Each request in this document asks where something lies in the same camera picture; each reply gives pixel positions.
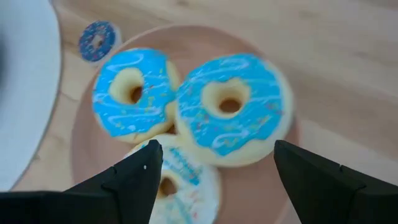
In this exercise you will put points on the large white plate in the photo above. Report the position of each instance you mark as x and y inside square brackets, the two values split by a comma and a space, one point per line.
[28, 109]

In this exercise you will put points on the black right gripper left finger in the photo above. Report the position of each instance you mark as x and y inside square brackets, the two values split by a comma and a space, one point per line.
[124, 193]

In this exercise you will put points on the small dark blue sprinkled donut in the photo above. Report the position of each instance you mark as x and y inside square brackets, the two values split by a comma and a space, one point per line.
[87, 46]

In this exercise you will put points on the large blue frosted donut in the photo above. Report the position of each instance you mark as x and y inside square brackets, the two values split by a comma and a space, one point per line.
[155, 77]
[248, 130]

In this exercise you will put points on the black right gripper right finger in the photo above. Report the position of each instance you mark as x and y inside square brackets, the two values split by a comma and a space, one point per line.
[326, 193]

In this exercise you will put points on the pink round plate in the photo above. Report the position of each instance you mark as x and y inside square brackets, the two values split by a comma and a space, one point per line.
[192, 43]

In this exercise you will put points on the large white donut blue drizzle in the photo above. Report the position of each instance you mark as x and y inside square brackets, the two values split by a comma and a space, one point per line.
[192, 193]

